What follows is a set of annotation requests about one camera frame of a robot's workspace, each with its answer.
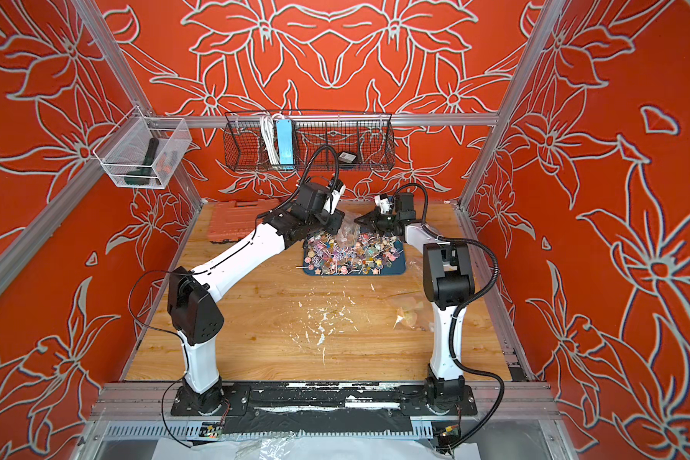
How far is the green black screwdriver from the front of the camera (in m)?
0.79

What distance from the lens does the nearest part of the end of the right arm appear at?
82cm

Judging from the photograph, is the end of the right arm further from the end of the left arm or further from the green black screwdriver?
the green black screwdriver

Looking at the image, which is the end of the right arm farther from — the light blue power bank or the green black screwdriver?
the green black screwdriver

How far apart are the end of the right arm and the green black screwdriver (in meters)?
0.67
